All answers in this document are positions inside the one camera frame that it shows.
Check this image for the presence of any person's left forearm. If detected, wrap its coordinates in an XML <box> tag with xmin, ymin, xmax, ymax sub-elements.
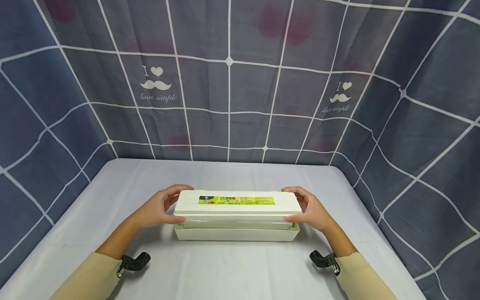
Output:
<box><xmin>48</xmin><ymin>216</ymin><xmax>148</xmax><ymax>300</ymax></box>

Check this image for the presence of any person's right hand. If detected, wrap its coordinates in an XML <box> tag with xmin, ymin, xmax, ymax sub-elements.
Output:
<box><xmin>281</xmin><ymin>186</ymin><xmax>337</xmax><ymax>234</ymax></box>

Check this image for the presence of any person's right forearm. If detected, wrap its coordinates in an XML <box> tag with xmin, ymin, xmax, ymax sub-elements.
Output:
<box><xmin>322</xmin><ymin>225</ymin><xmax>399</xmax><ymax>300</ymax></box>

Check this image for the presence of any person's left hand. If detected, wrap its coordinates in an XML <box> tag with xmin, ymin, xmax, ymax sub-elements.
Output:
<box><xmin>130</xmin><ymin>184</ymin><xmax>195</xmax><ymax>231</ymax></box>

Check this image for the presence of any white box with green label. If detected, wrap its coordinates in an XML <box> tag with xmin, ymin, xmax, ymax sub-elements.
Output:
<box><xmin>172</xmin><ymin>190</ymin><xmax>303</xmax><ymax>242</ymax></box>

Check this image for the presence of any black wrist band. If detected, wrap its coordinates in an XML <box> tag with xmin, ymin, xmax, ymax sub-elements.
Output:
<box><xmin>309</xmin><ymin>250</ymin><xmax>341</xmax><ymax>277</ymax></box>
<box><xmin>116</xmin><ymin>252</ymin><xmax>152</xmax><ymax>279</ymax></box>

